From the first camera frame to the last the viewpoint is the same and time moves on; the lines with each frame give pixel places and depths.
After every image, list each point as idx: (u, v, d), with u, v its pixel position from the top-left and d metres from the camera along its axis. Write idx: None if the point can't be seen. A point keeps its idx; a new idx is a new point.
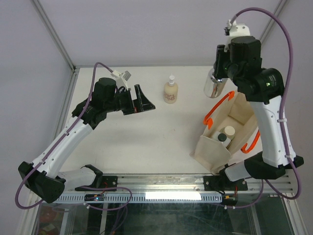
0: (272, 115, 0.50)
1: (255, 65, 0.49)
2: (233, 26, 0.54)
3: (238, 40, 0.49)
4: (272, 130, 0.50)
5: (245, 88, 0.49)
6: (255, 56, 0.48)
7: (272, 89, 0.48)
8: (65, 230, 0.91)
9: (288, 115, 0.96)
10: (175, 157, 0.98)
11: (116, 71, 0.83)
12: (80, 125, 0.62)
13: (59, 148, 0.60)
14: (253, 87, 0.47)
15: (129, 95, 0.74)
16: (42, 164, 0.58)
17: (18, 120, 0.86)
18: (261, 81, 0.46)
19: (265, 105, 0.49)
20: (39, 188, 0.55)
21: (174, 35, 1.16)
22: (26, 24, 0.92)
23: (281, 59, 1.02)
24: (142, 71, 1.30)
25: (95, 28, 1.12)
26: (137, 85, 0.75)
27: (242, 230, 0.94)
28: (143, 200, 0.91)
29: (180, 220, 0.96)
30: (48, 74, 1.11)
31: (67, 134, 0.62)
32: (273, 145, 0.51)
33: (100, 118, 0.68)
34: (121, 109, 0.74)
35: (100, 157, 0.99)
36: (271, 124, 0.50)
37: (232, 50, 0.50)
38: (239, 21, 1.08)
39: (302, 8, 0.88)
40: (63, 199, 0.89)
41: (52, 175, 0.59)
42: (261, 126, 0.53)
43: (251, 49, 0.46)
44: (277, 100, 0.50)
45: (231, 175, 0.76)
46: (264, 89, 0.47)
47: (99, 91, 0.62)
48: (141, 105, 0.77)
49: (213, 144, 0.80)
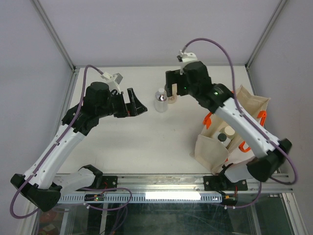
0: (233, 113, 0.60)
1: (207, 82, 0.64)
2: (184, 55, 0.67)
3: (190, 65, 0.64)
4: (240, 124, 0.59)
5: (204, 101, 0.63)
6: (203, 76, 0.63)
7: (222, 97, 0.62)
8: (65, 230, 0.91)
9: (286, 116, 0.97)
10: (175, 157, 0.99)
11: (106, 72, 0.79)
12: (71, 133, 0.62)
13: (51, 158, 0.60)
14: (208, 102, 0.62)
15: (122, 98, 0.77)
16: (33, 176, 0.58)
17: (18, 120, 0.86)
18: (212, 95, 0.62)
19: (221, 107, 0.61)
20: (33, 199, 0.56)
21: (173, 35, 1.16)
22: (25, 23, 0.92)
23: (282, 59, 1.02)
24: (142, 71, 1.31)
25: (94, 28, 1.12)
26: (130, 89, 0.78)
27: (242, 230, 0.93)
28: (143, 200, 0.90)
29: (180, 220, 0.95)
30: (48, 74, 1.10)
31: (57, 144, 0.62)
32: (250, 136, 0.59)
33: (92, 123, 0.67)
34: (114, 112, 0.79)
35: (100, 157, 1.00)
36: (237, 120, 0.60)
37: (187, 76, 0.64)
38: (239, 21, 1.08)
39: (301, 8, 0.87)
40: (63, 199, 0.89)
41: (44, 186, 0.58)
42: (233, 127, 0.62)
43: (199, 73, 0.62)
44: (231, 102, 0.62)
45: (232, 176, 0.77)
46: (216, 99, 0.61)
47: (91, 97, 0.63)
48: (134, 109, 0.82)
49: (212, 142, 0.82)
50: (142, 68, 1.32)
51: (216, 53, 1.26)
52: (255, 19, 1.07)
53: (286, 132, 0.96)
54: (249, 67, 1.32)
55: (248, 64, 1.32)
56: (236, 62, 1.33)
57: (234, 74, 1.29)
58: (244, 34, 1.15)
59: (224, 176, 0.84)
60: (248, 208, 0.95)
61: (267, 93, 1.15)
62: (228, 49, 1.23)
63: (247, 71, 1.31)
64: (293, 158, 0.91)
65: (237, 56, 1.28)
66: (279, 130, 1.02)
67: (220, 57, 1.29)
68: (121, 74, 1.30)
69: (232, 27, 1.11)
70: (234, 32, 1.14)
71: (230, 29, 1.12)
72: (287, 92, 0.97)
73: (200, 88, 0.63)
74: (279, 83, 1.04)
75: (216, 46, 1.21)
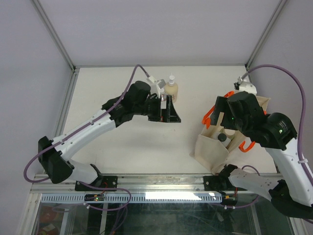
0: (291, 159, 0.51)
1: (259, 115, 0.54)
2: (242, 82, 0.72)
3: (234, 97, 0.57)
4: (295, 172, 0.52)
5: (260, 137, 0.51)
6: (255, 106, 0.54)
7: (283, 132, 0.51)
8: (65, 230, 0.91)
9: (286, 116, 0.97)
10: (175, 157, 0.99)
11: (152, 76, 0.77)
12: (107, 119, 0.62)
13: (80, 133, 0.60)
14: (267, 136, 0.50)
15: (160, 103, 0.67)
16: (61, 143, 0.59)
17: (18, 121, 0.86)
18: (273, 130, 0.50)
19: (283, 150, 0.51)
20: (51, 166, 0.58)
21: (174, 35, 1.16)
22: (25, 23, 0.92)
23: (282, 60, 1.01)
24: (142, 71, 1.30)
25: (94, 28, 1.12)
26: (168, 94, 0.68)
27: (242, 230, 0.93)
28: (143, 200, 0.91)
29: (180, 220, 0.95)
30: (48, 74, 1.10)
31: (91, 124, 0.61)
32: (299, 185, 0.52)
33: (127, 118, 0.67)
34: (147, 115, 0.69)
35: (100, 157, 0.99)
36: (294, 167, 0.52)
37: (232, 107, 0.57)
38: (240, 21, 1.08)
39: (301, 7, 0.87)
40: (63, 199, 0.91)
41: (65, 157, 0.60)
42: (283, 169, 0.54)
43: (249, 103, 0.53)
44: (294, 142, 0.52)
45: (246, 185, 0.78)
46: (277, 134, 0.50)
47: (132, 92, 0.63)
48: (168, 116, 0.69)
49: (212, 142, 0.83)
50: (142, 68, 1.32)
51: (217, 53, 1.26)
52: (255, 19, 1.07)
53: None
54: (249, 66, 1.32)
55: (248, 64, 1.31)
56: (236, 62, 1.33)
57: (234, 74, 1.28)
58: (244, 34, 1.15)
59: (228, 179, 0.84)
60: (248, 208, 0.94)
61: (267, 93, 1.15)
62: (228, 49, 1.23)
63: (247, 71, 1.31)
64: None
65: (237, 56, 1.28)
66: None
67: (220, 57, 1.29)
68: (120, 73, 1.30)
69: (232, 27, 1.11)
70: (234, 32, 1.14)
71: (230, 29, 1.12)
72: (288, 92, 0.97)
73: (251, 120, 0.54)
74: (279, 83, 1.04)
75: (216, 46, 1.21)
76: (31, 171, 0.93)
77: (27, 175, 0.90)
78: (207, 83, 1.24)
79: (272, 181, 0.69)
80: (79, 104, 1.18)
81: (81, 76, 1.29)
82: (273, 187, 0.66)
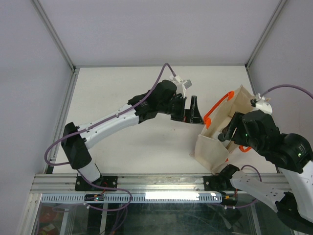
0: (307, 180, 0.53)
1: (277, 136, 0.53)
2: (260, 100, 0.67)
3: (250, 117, 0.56)
4: (309, 192, 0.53)
5: (278, 159, 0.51)
6: (271, 127, 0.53)
7: (301, 156, 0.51)
8: (65, 230, 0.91)
9: (286, 116, 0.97)
10: (175, 157, 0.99)
11: (178, 76, 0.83)
12: (131, 114, 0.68)
13: (105, 125, 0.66)
14: (284, 159, 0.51)
15: (184, 103, 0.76)
16: (86, 131, 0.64)
17: (18, 120, 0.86)
18: (291, 153, 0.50)
19: (300, 173, 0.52)
20: (74, 151, 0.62)
21: (174, 35, 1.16)
22: (25, 23, 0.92)
23: (282, 60, 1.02)
24: (142, 71, 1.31)
25: (94, 28, 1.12)
26: (193, 97, 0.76)
27: (242, 230, 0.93)
28: (143, 200, 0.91)
29: (180, 220, 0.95)
30: (48, 74, 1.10)
31: (116, 116, 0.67)
32: (311, 205, 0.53)
33: (150, 115, 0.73)
34: (171, 114, 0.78)
35: (100, 157, 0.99)
36: (307, 188, 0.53)
37: (248, 127, 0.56)
38: (240, 21, 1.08)
39: (301, 7, 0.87)
40: (63, 199, 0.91)
41: (87, 145, 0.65)
42: (296, 188, 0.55)
43: (266, 124, 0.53)
44: (310, 165, 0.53)
45: (248, 191, 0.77)
46: (295, 158, 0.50)
47: (158, 91, 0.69)
48: (191, 117, 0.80)
49: (212, 142, 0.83)
50: (142, 68, 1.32)
51: (217, 53, 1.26)
52: (255, 19, 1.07)
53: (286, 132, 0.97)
54: (249, 67, 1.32)
55: (248, 64, 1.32)
56: (236, 62, 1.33)
57: (234, 73, 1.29)
58: (244, 35, 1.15)
59: (229, 181, 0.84)
60: (248, 208, 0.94)
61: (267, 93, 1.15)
62: (228, 49, 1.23)
63: (247, 71, 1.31)
64: None
65: (237, 56, 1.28)
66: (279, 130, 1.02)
67: (220, 57, 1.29)
68: (120, 74, 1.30)
69: (232, 27, 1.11)
70: (234, 32, 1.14)
71: (230, 30, 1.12)
72: (288, 92, 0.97)
73: (268, 142, 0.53)
74: (279, 83, 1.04)
75: (216, 46, 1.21)
76: (31, 171, 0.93)
77: (27, 175, 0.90)
78: (206, 83, 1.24)
79: (278, 192, 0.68)
80: (79, 104, 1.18)
81: (81, 76, 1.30)
82: (279, 199, 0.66)
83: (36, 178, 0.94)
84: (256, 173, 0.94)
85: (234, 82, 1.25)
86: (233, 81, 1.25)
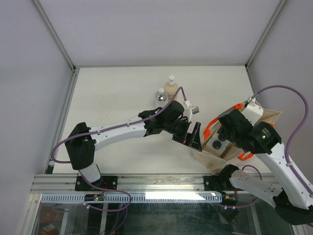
0: (279, 162, 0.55)
1: (245, 126, 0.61)
2: (251, 101, 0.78)
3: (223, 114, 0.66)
4: (286, 174, 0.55)
5: (246, 144, 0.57)
6: (239, 119, 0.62)
7: (267, 139, 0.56)
8: (65, 230, 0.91)
9: (287, 116, 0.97)
10: (175, 157, 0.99)
11: (189, 101, 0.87)
12: (142, 126, 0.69)
13: (117, 130, 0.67)
14: (252, 143, 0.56)
15: (188, 126, 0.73)
16: (97, 133, 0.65)
17: (18, 121, 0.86)
18: (258, 137, 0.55)
19: (269, 154, 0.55)
20: (81, 150, 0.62)
21: (173, 36, 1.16)
22: (25, 23, 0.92)
23: (282, 60, 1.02)
24: (142, 71, 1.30)
25: (95, 28, 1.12)
26: (197, 122, 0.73)
27: (242, 229, 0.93)
28: (143, 200, 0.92)
29: (180, 220, 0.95)
30: (48, 74, 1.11)
31: (127, 125, 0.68)
32: (292, 188, 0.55)
33: (156, 131, 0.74)
34: (173, 133, 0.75)
35: (100, 157, 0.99)
36: (283, 170, 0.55)
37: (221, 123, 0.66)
38: (240, 21, 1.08)
39: (301, 8, 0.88)
40: (63, 199, 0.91)
41: (96, 147, 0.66)
42: (276, 175, 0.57)
43: (233, 117, 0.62)
44: (279, 147, 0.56)
45: (245, 187, 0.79)
46: (260, 140, 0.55)
47: (167, 110, 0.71)
48: (191, 140, 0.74)
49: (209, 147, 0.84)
50: (142, 68, 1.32)
51: (216, 53, 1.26)
52: (255, 19, 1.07)
53: (286, 132, 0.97)
54: (249, 66, 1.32)
55: (248, 64, 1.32)
56: (236, 62, 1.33)
57: (234, 73, 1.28)
58: (244, 35, 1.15)
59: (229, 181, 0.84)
60: (248, 208, 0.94)
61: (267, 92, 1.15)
62: (228, 50, 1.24)
63: (247, 71, 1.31)
64: (294, 158, 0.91)
65: (237, 56, 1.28)
66: (279, 129, 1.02)
67: (219, 57, 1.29)
68: (120, 73, 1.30)
69: (232, 27, 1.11)
70: (234, 33, 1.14)
71: (230, 30, 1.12)
72: (288, 92, 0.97)
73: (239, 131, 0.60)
74: (279, 83, 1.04)
75: (216, 46, 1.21)
76: (32, 172, 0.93)
77: (27, 174, 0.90)
78: (206, 83, 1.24)
79: (276, 187, 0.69)
80: (79, 105, 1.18)
81: (81, 76, 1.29)
82: (278, 194, 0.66)
83: (36, 178, 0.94)
84: (257, 173, 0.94)
85: (234, 82, 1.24)
86: (233, 81, 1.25)
